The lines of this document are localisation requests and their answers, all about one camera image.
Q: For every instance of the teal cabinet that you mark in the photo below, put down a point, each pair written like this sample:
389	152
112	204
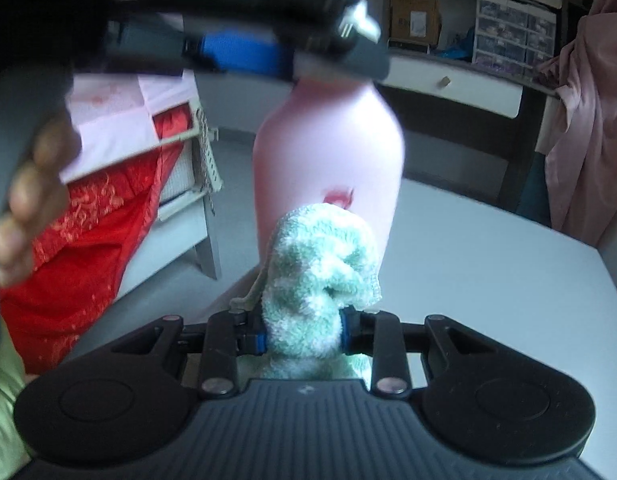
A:
533	200

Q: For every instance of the pink pump bottle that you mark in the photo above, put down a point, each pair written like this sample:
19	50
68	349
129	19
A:
328	145

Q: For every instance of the person's left hand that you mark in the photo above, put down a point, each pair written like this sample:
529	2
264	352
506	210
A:
33	185

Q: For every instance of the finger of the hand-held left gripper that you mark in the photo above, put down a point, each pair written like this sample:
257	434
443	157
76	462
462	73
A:
248	55
348	62

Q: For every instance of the green striped towel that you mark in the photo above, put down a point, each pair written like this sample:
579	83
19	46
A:
308	280

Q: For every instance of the white desk drawer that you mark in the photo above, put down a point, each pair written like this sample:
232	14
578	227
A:
468	90

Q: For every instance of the person's light green clothing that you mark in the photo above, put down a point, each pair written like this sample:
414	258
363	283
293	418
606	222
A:
3	425

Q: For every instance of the grey desk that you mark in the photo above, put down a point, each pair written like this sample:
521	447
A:
518	160

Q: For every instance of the clear plastic drawer organizer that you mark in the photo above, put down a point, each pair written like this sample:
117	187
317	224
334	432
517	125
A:
508	30

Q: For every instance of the blue plastic bag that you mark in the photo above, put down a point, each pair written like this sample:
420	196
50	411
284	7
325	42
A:
456	47

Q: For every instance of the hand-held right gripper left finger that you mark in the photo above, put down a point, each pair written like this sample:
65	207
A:
258	345

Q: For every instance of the white bed frame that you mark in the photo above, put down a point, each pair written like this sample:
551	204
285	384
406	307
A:
208	160

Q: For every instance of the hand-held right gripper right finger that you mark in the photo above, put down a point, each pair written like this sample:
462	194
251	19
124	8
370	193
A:
346	332

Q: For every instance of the pink curtain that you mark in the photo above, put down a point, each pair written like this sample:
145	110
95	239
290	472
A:
588	135

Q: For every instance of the red embroidered cloth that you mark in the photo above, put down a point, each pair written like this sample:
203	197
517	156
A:
78	260

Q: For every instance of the cardboard box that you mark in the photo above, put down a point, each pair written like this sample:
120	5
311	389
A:
403	15

